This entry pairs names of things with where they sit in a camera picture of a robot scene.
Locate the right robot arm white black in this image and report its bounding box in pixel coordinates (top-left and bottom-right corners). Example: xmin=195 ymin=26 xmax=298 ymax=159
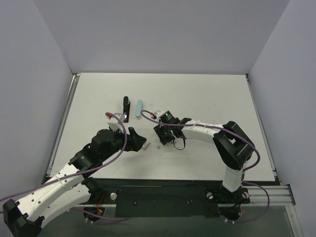
xmin=152 ymin=111 xmax=254 ymax=202

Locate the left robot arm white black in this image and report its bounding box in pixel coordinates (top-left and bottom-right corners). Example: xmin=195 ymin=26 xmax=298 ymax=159
xmin=3 ymin=127 xmax=147 ymax=237

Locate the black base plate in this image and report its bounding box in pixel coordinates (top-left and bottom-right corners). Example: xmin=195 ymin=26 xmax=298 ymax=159
xmin=84 ymin=178 xmax=250 ymax=218

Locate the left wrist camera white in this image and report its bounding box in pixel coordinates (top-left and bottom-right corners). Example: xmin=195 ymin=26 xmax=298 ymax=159
xmin=106 ymin=113 xmax=124 ymax=132

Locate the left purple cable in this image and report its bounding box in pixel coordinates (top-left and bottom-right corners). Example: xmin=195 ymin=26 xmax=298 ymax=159
xmin=0 ymin=112 xmax=129 ymax=225

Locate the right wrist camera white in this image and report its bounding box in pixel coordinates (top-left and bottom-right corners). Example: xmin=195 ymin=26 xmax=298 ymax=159
xmin=154 ymin=110 xmax=164 ymax=119

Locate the staple box with red label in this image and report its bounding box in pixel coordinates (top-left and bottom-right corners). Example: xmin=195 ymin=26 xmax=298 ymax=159
xmin=141 ymin=141 xmax=150 ymax=150

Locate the light blue white stapler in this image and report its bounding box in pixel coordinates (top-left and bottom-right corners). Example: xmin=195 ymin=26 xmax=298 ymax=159
xmin=135 ymin=100 xmax=143 ymax=119

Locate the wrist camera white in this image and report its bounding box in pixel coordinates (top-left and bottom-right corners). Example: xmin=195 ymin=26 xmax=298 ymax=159
xmin=154 ymin=110 xmax=164 ymax=119
xmin=106 ymin=113 xmax=124 ymax=132

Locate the black stapler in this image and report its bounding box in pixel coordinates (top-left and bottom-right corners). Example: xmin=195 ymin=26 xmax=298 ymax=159
xmin=123 ymin=96 xmax=130 ymax=123

